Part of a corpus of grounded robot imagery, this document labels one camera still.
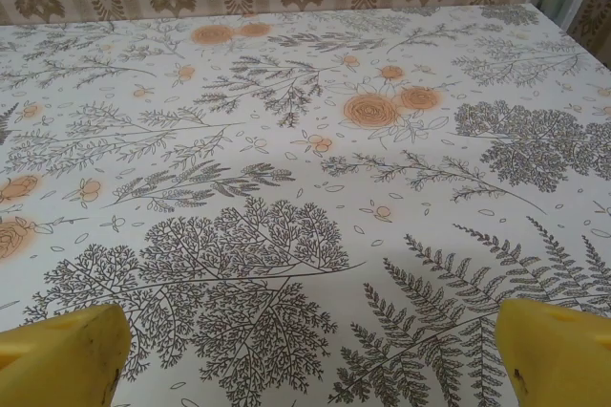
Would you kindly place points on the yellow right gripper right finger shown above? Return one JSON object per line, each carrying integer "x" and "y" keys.
{"x": 558, "y": 359}

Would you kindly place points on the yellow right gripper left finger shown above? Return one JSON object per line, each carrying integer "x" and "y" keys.
{"x": 62, "y": 359}

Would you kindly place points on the floral patterned tablecloth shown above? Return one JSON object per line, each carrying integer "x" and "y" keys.
{"x": 305, "y": 163}

